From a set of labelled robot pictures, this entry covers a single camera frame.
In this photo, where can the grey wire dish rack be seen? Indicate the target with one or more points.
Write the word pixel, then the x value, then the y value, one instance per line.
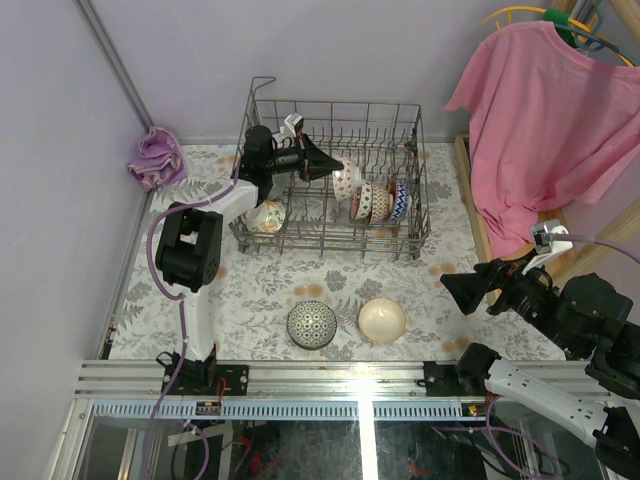
pixel 383 139

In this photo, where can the blue zigzag bowl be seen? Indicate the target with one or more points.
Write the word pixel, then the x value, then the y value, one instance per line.
pixel 400 203

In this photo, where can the red diamond patterned bowl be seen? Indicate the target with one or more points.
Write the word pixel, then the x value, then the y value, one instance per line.
pixel 392 186

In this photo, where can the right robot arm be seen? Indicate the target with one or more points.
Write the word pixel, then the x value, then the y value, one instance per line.
pixel 612 432

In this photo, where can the cream bowl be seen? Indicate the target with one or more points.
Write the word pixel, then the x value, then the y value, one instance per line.
pixel 382 320

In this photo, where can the pink scale patterned bowl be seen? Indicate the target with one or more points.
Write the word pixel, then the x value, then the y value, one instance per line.
pixel 355 204

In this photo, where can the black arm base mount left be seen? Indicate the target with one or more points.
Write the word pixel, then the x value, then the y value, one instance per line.
pixel 203 377

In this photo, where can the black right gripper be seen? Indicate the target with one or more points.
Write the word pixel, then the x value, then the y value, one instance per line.
pixel 466 288

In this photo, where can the aluminium frame rail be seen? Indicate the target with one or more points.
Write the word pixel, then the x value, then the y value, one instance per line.
pixel 314 380

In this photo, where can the white bowl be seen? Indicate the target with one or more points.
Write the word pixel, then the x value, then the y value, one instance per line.
pixel 346 181
pixel 366 201

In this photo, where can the white wrist camera, left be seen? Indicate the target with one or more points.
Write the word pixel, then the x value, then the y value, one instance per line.
pixel 291 128

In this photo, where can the teal clothes hanger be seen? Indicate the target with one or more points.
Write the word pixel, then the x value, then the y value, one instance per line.
pixel 578 38

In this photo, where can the wooden tray frame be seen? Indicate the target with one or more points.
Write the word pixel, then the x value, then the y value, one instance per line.
pixel 488 231

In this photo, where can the white wrist camera, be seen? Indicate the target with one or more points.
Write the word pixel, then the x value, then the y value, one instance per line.
pixel 291 128
pixel 549 240

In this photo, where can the yellow clothes hanger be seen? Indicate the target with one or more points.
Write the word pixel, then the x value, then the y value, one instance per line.
pixel 588 15

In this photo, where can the brown lattice patterned bowl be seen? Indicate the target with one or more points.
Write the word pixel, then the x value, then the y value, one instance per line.
pixel 382 204

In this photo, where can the corner aluminium post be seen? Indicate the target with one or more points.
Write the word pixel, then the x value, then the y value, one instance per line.
pixel 110 53

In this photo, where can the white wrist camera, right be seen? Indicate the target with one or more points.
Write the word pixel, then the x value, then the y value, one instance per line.
pixel 549 240

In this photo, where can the pink t-shirt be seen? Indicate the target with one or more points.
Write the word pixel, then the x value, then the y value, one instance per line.
pixel 548 124

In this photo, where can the black patterned bowl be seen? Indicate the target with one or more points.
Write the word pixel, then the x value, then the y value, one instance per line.
pixel 311 325

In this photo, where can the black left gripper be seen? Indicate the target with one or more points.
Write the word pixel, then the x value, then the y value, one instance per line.
pixel 304 160

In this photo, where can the yellow floral bowl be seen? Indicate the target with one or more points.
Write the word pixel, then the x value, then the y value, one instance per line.
pixel 268 218

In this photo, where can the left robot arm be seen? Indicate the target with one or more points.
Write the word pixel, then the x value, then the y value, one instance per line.
pixel 188 253

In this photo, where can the purple crumpled cloth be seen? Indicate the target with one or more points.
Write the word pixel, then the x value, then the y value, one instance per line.
pixel 159 161

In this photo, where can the slotted cable duct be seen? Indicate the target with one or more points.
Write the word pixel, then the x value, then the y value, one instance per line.
pixel 428 410

